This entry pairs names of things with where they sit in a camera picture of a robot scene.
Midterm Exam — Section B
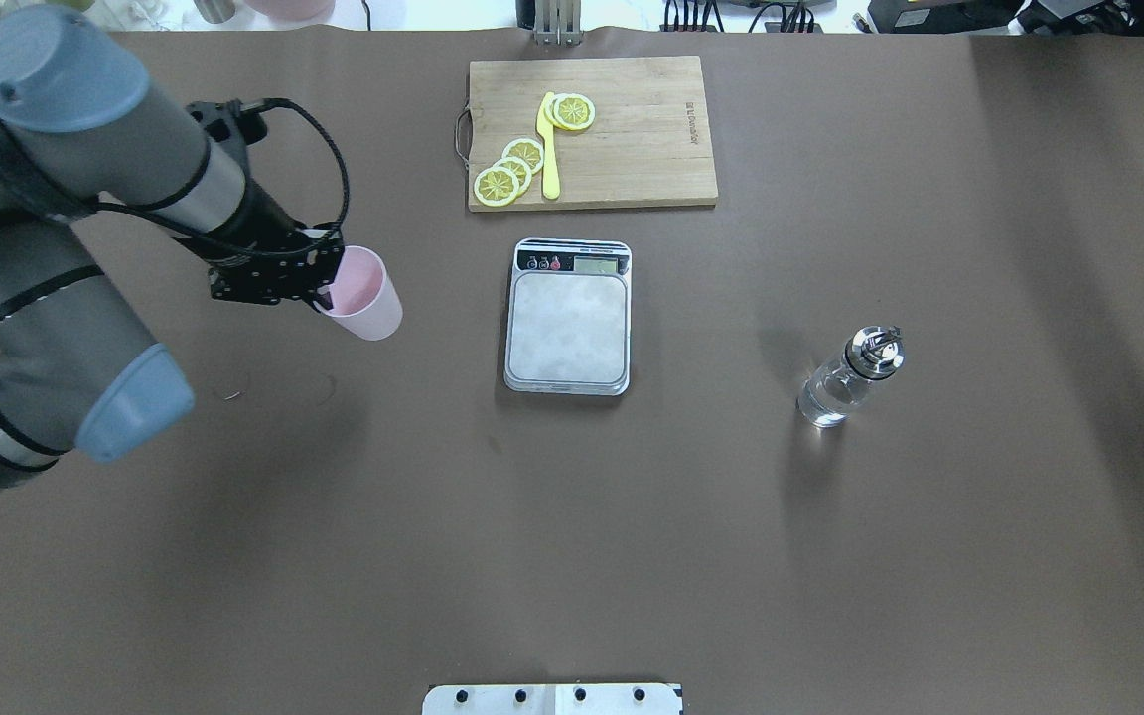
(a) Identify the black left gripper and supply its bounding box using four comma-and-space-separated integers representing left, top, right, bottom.
206, 204, 344, 307

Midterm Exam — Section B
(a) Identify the pink plastic cup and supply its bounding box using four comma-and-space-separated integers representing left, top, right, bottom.
313, 245, 403, 343

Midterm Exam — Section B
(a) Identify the clear glass sauce bottle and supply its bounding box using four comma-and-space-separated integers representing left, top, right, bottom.
797, 325, 907, 427

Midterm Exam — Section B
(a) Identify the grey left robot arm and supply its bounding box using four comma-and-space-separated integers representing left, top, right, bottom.
0, 3, 349, 493

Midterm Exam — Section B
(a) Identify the silver kitchen scale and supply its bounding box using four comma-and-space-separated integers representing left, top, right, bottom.
502, 236, 633, 397

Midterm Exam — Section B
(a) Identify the middle lemon slice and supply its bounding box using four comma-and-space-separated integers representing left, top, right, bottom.
494, 157, 532, 197

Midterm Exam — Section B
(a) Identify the inner lemon slice of row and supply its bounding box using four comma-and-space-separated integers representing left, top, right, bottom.
500, 136, 545, 172

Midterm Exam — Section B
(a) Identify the yellow plastic knife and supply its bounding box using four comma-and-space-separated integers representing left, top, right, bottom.
535, 92, 562, 201

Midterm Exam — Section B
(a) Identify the top lemon slice of pair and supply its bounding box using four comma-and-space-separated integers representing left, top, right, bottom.
546, 93, 598, 132

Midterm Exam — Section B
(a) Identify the wooden cutting board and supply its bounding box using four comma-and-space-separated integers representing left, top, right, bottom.
464, 56, 718, 212

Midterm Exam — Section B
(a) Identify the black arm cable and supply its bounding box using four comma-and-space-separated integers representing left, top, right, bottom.
95, 97, 351, 261

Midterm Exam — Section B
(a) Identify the lemon slice near handle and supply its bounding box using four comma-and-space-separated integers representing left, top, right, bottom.
472, 166, 523, 208

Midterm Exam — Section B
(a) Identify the aluminium frame post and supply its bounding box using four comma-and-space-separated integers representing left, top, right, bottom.
532, 0, 583, 47

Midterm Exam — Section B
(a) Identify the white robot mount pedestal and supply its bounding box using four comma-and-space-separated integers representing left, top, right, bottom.
421, 682, 686, 714

